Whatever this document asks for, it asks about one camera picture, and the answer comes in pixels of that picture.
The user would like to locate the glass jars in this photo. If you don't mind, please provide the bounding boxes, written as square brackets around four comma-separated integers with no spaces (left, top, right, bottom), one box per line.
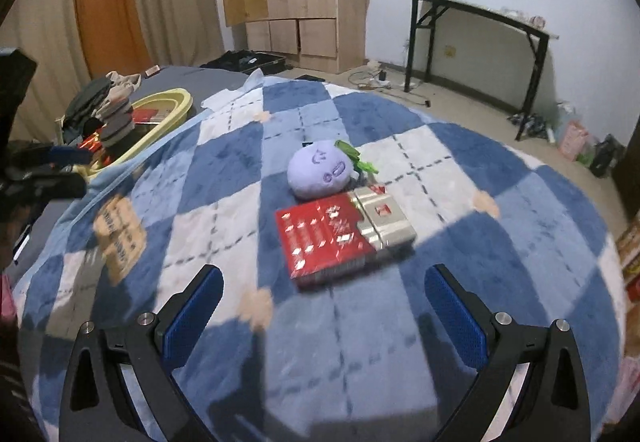
[500,7,551,28]

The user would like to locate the black suitcase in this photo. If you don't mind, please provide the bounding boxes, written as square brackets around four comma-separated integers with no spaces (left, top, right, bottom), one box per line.
[200,50,288,75]

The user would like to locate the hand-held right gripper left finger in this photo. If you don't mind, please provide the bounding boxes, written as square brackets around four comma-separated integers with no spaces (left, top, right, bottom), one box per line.
[59,264,224,442]

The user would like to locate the black bag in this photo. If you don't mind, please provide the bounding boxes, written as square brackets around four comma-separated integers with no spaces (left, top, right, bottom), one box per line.
[590,134,626,178]

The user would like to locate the purple plush toy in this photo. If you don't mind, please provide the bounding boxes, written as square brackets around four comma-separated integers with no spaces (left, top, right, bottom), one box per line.
[286,139,381,200]

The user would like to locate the dark clothes pile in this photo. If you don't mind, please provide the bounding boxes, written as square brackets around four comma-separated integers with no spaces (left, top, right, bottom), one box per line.
[59,76,113,148]

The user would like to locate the pink paper bag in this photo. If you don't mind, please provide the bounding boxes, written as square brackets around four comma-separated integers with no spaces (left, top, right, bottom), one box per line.
[557,119,591,160]

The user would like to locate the printed cardboard boxes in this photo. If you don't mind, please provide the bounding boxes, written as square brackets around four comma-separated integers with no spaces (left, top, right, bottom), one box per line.
[615,217,640,303]

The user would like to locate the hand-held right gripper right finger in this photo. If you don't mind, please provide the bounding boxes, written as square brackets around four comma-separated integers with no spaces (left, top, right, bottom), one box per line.
[424,264,592,442]

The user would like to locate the red carton with silver end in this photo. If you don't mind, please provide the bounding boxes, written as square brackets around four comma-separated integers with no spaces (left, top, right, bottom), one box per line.
[275,185,418,284]

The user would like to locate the blue plaid fleece blanket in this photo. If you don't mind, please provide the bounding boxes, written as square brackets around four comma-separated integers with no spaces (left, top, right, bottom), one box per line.
[12,72,628,442]

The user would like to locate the dark patterned cloth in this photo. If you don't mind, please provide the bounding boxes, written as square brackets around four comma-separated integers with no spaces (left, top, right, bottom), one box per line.
[507,112,551,138]

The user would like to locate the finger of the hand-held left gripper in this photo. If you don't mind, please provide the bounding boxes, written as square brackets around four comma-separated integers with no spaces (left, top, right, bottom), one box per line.
[0,169,87,203]
[7,142,91,168]

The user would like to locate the beige cloth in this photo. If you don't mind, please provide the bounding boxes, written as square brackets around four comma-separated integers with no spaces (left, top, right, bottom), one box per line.
[106,70,146,95]

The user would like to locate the grey bed sheet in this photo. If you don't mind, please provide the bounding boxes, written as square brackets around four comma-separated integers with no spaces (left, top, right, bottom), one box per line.
[10,66,261,283]

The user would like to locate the yellow plastic basin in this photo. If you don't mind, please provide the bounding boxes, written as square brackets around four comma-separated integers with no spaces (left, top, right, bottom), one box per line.
[85,88,193,183]

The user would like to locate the white power strip with cables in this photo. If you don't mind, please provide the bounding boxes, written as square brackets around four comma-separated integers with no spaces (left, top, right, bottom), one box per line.
[349,61,431,107]

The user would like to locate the red cigarette pack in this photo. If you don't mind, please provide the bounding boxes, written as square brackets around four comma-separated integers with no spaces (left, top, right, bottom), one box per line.
[81,133,104,159]

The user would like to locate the black folding table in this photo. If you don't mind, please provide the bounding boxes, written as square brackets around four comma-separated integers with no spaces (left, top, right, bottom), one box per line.
[392,0,560,143]

